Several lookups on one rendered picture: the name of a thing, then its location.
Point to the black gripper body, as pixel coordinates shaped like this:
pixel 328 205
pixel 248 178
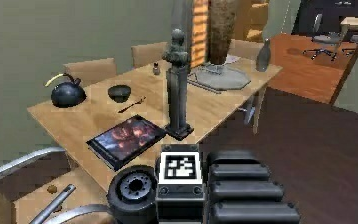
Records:
pixel 133 193

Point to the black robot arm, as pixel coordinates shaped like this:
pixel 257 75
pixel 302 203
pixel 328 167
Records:
pixel 233 186

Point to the tan wooden chair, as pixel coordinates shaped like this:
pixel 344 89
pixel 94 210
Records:
pixel 91 70
pixel 148 53

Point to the grey office chair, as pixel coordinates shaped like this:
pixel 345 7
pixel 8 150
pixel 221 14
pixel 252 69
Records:
pixel 324 40

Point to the black book with dark cover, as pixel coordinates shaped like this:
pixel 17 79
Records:
pixel 127 139

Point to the dark fork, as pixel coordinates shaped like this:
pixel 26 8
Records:
pixel 132 104

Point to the black bowl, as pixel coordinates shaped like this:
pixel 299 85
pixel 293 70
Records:
pixel 119 92

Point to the light wooden dining table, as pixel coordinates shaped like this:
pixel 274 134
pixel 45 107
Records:
pixel 207 103

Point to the small dark pepper shaker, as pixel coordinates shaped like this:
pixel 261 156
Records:
pixel 156 68

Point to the brown vase on grey base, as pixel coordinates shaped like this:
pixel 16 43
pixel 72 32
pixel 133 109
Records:
pixel 222 50

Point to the orange slatted window blind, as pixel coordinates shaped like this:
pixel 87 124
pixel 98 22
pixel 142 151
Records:
pixel 199 32

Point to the grey bottle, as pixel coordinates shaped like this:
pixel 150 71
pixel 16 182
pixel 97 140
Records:
pixel 263 56

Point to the wooden desk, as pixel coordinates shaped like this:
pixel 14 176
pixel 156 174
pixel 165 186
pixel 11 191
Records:
pixel 355 22

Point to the metal frame wooden chair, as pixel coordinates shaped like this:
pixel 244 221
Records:
pixel 37 200

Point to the dark bust statue on pedestal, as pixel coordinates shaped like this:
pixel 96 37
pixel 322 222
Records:
pixel 178 90

